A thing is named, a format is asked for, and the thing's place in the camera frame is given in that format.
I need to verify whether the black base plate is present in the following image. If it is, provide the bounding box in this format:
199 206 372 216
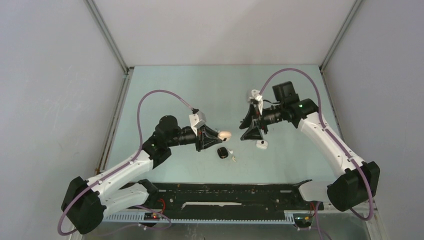
125 179 325 221

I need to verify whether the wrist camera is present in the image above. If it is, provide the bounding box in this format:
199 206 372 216
247 89 264 115
188 110 207 132

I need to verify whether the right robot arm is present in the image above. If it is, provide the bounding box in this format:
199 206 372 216
239 81 381 212

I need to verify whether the beige earbud charging case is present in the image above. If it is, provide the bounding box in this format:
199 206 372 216
218 131 232 142

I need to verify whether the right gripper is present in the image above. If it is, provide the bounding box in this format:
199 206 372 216
240 102 286 140

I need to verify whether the white earbud charging case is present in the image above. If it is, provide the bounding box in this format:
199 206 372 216
255 140 269 150

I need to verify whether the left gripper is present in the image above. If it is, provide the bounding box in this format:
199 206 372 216
166 124 222 152

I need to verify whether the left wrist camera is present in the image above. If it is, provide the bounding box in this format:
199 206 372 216
188 110 207 132

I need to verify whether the aluminium frame rail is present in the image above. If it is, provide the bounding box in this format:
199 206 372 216
317 198 379 215

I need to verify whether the grey cable duct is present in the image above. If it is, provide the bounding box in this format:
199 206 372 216
99 211 296 225

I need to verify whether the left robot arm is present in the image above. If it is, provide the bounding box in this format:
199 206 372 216
60 113 232 235

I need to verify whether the black earbud charging case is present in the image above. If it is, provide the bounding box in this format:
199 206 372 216
217 147 229 159

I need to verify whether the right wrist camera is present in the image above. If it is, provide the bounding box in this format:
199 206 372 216
247 89 264 115

